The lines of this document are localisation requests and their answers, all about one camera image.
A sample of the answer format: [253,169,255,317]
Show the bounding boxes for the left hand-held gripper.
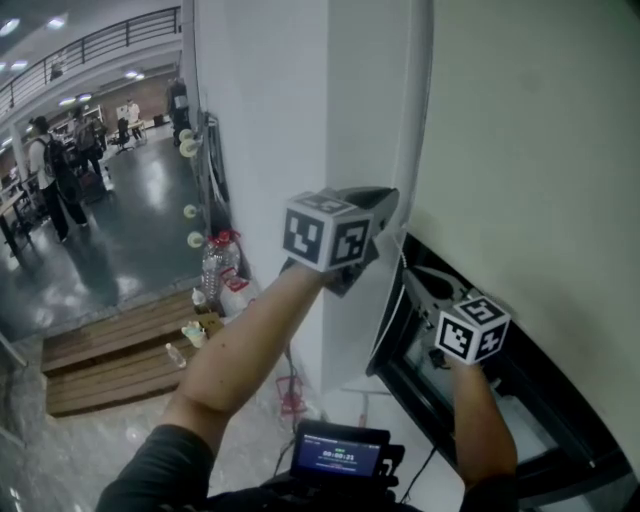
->
[279,185,401,300]

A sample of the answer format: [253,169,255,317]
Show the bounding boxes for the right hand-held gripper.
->
[401,266,512,372]

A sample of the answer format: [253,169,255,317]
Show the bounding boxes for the cream roller blind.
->
[407,0,640,454]

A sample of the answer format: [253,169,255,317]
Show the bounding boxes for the person's right forearm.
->
[448,357,520,494]

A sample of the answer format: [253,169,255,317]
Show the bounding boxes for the person's left forearm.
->
[162,262,347,437]

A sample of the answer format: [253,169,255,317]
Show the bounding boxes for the upended cart with white wheels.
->
[177,108,234,251]

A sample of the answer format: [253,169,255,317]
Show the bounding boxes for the black chest-mounted monitor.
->
[288,418,407,497]

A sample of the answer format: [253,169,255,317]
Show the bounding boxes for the brown cardboard box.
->
[194,311,225,342]

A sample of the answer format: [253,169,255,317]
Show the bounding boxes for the pale green cup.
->
[180,319,209,350]

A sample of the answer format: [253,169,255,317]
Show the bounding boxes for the small clear plastic bottle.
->
[164,341,188,370]

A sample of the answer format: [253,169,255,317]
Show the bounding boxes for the wooden steps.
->
[41,288,224,419]

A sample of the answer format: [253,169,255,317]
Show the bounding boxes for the person's dark shirt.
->
[93,423,426,512]

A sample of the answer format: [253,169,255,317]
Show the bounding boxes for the black backpack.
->
[42,134,74,181]

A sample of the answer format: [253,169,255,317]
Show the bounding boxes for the black balcony railing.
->
[0,5,182,112]

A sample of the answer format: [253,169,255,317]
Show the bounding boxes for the wooden work table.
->
[0,187,34,259]

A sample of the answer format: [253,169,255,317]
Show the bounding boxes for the black window frame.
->
[366,232,635,507]

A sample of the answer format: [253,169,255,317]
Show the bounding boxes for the black cable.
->
[271,438,297,477]
[402,443,439,504]

